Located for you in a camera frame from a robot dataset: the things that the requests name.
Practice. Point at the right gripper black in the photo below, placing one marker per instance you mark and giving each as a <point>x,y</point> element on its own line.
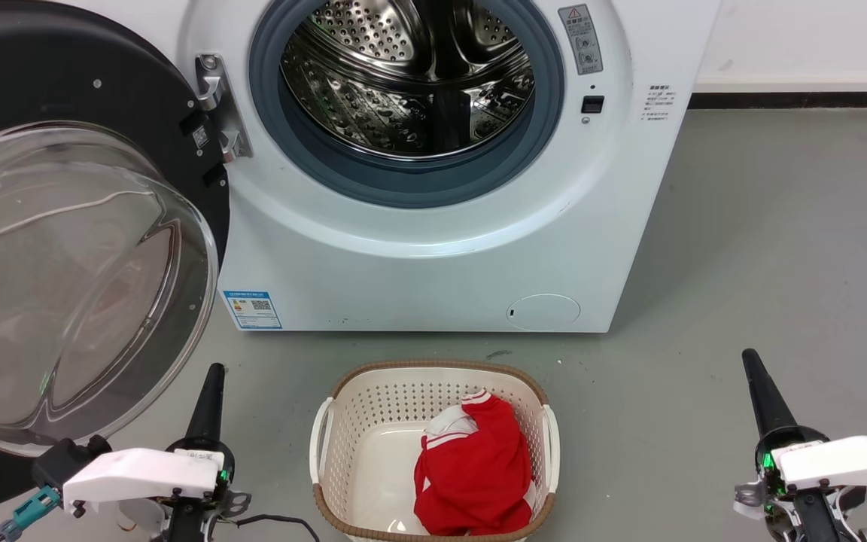
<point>766,465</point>

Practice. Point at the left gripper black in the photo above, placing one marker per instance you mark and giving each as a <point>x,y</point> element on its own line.
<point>227,463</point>

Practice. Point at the round black glass washer door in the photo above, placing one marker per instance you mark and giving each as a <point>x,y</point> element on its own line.
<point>65,75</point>

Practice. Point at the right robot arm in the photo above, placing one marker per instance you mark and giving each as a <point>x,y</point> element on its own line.
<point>813,519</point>

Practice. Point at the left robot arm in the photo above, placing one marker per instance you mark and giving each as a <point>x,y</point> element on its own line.
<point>185,527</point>

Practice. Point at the white front-load washing machine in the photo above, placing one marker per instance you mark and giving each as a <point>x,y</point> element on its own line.
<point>403,286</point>

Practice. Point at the metal door hinge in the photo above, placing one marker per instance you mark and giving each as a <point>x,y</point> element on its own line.
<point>215,90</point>

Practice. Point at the blue energy label sticker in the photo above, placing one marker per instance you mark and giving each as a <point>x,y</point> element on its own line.
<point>253,310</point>

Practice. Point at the cream laundry basket brown rim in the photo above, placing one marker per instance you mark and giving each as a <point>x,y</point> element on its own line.
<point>373,421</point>

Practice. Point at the red and white garment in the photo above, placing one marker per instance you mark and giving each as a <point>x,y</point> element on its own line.
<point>479,467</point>

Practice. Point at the grey warning sticker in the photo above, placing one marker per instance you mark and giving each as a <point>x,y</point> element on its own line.
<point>581,38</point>

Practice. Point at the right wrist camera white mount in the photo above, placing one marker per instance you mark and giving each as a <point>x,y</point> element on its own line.
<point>840,459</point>

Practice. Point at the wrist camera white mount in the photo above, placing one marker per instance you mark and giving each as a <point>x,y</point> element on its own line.
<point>140,474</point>
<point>840,459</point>

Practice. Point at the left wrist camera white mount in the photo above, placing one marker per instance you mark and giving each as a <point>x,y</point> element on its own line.
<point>140,474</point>

